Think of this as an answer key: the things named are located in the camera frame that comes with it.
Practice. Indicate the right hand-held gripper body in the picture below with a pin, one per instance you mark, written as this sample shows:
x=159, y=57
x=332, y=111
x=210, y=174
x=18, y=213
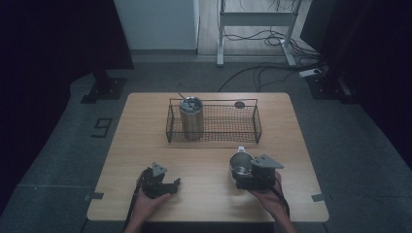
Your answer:
x=262, y=178

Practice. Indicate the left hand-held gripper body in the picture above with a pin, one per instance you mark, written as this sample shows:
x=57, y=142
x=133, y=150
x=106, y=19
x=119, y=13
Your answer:
x=154, y=186

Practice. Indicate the steel tumbler with lid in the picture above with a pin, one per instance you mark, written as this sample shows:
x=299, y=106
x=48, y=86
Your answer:
x=191, y=123

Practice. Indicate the metal straw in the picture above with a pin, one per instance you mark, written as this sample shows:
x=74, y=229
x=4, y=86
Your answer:
x=183, y=97

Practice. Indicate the person's left hand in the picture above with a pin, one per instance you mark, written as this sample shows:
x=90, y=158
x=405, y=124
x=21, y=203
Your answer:
x=145, y=205

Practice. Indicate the person's right hand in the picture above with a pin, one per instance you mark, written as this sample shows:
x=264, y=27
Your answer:
x=272, y=197

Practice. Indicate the grey tape piece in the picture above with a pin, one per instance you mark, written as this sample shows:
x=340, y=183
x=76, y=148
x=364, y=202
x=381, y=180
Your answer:
x=318, y=197
x=95, y=195

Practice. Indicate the round dark basket tag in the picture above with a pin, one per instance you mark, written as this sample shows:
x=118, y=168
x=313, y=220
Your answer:
x=239, y=104

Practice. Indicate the black stand base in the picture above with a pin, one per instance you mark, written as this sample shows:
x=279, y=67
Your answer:
x=107, y=89
x=327, y=87

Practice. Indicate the white power strip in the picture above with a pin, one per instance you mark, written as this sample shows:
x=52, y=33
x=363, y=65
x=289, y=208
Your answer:
x=309, y=73

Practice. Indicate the dark curtain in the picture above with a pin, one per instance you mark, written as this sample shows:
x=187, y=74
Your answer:
x=372, y=64
x=48, y=64

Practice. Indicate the white cabinet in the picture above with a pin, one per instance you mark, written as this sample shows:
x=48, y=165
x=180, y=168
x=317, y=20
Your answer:
x=158, y=24

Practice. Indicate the white desk frame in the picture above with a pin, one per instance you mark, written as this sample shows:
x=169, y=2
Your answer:
x=256, y=18

